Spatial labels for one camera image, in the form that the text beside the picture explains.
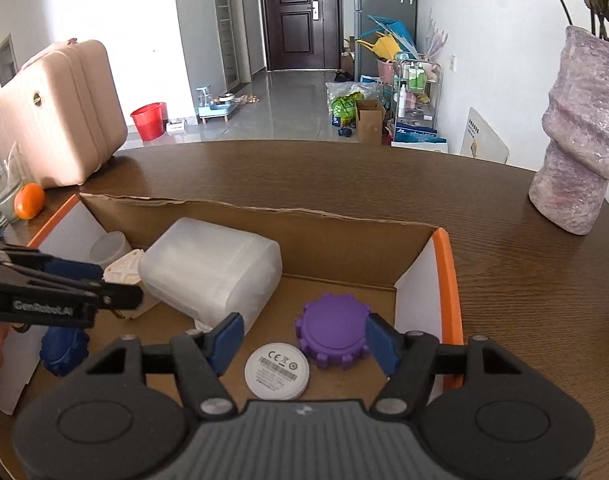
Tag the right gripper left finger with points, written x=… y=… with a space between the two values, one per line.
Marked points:
x=200 y=359

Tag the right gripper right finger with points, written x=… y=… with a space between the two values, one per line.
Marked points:
x=408 y=362

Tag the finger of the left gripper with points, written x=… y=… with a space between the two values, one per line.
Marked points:
x=74 y=270
x=118 y=297

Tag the small translucent cup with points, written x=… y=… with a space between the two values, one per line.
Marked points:
x=109 y=248

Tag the blue gear lid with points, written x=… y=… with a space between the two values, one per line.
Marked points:
x=63 y=349

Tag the white ridged lid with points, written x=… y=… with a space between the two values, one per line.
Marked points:
x=277 y=372

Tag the purple gear lid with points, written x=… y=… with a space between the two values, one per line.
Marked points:
x=331 y=331

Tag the translucent cotton swab bottle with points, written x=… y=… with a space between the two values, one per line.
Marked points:
x=207 y=271

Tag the cream cube toy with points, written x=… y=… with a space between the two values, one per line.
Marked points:
x=125 y=271

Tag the orange fruit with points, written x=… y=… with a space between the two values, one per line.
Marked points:
x=29 y=201

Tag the red cardboard box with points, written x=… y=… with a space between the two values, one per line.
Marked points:
x=402 y=270

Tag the clear drinking glass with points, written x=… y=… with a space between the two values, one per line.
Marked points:
x=11 y=180

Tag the pink small suitcase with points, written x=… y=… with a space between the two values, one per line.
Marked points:
x=61 y=114

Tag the red bucket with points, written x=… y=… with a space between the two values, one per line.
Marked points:
x=150 y=120

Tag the white leaning board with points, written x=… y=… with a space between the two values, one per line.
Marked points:
x=481 y=142

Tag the small cardboard box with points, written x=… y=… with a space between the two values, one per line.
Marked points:
x=369 y=121

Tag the green plastic bag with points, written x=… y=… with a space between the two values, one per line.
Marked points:
x=341 y=98

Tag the purple ceramic vase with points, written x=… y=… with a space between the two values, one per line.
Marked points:
x=569 y=189

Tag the yellow blue folded items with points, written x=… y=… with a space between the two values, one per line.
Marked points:
x=389 y=38

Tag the dark entrance door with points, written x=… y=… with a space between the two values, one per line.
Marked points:
x=302 y=34

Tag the wire storage rack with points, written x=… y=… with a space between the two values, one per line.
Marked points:
x=417 y=85

